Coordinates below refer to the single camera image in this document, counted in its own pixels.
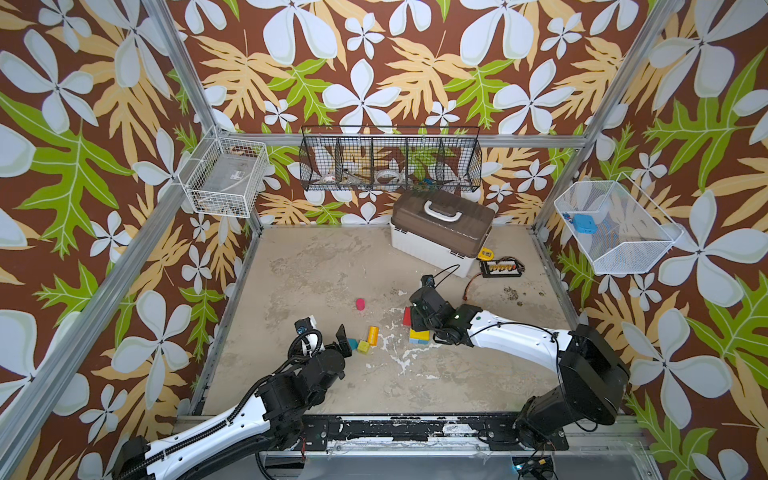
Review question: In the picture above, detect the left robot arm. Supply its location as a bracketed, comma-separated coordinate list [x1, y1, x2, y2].
[111, 326, 352, 479]

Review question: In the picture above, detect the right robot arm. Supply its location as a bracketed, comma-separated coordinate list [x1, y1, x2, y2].
[409, 285, 630, 448]

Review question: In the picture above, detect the orange supermarket block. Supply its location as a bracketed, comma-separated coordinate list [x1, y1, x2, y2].
[367, 326, 379, 346]

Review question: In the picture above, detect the yellow tape measure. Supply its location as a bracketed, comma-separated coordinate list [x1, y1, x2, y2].
[477, 247, 495, 261]

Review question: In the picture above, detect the white toolbox brown lid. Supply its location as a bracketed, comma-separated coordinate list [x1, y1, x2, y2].
[390, 191, 495, 278]

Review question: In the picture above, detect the blue object in basket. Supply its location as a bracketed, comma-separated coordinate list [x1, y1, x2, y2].
[570, 214, 598, 235]

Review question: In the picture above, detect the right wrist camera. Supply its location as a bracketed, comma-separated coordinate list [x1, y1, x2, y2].
[420, 275, 436, 288]

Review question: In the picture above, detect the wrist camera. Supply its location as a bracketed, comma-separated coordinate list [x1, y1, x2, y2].
[294, 315, 324, 357]
[420, 275, 436, 288]

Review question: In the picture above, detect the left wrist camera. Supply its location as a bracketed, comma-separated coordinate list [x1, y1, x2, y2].
[294, 315, 324, 357]

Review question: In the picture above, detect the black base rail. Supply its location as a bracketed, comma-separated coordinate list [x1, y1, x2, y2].
[303, 412, 569, 451]

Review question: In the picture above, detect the black wire basket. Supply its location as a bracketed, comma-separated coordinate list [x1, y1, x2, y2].
[298, 125, 483, 194]

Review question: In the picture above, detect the white wire basket left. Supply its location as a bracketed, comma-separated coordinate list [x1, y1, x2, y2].
[179, 137, 270, 218]

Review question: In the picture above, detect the white wire basket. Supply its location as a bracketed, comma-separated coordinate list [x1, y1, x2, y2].
[179, 137, 270, 218]
[555, 174, 684, 276]

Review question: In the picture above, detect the white wire basket right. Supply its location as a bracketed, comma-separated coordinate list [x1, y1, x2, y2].
[555, 174, 684, 276]

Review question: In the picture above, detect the aluminium frame post left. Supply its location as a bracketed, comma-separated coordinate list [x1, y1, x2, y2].
[142, 1, 263, 237]

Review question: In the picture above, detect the aluminium frame post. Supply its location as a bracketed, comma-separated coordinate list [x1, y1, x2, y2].
[532, 0, 684, 234]
[142, 1, 263, 237]

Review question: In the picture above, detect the aluminium frame post right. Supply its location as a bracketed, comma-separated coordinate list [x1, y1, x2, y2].
[532, 0, 684, 234]

